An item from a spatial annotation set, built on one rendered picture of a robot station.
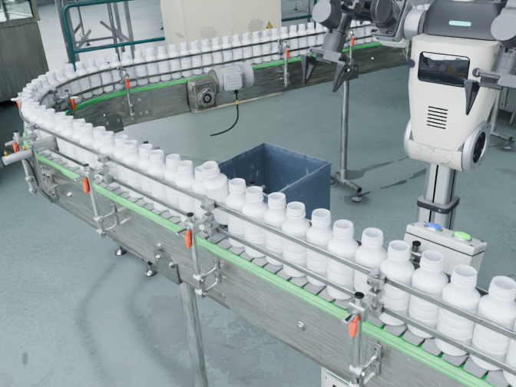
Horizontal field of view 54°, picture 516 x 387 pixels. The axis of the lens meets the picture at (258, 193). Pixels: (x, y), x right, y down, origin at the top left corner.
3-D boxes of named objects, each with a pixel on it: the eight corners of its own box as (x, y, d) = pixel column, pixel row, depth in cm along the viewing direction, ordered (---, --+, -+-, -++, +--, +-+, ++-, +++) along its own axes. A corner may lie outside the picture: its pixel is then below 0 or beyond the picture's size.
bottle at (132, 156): (150, 197, 147) (140, 144, 140) (129, 200, 147) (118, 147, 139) (150, 188, 153) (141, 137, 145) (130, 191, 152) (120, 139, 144)
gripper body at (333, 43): (339, 60, 135) (348, 31, 133) (307, 52, 140) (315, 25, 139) (349, 65, 140) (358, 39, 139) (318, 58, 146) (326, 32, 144)
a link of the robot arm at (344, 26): (358, 15, 138) (340, 13, 142) (345, 7, 133) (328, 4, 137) (349, 41, 140) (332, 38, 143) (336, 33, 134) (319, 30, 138)
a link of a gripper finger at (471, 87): (484, 117, 112) (499, 75, 111) (453, 110, 116) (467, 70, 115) (491, 122, 117) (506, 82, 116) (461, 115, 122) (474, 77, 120)
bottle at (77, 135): (78, 173, 165) (67, 124, 158) (81, 165, 170) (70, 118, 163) (97, 170, 166) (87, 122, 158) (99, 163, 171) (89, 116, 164)
